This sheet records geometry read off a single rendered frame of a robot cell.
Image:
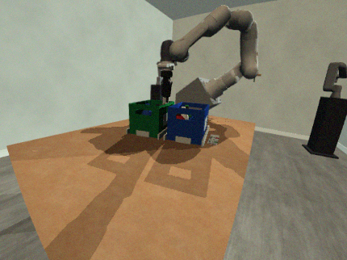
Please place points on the beige paper pick list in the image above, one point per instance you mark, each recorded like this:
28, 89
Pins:
213, 139

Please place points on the green crate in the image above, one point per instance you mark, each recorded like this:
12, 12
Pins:
154, 123

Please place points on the blue crate with dividers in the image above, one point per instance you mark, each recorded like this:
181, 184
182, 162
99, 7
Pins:
192, 128

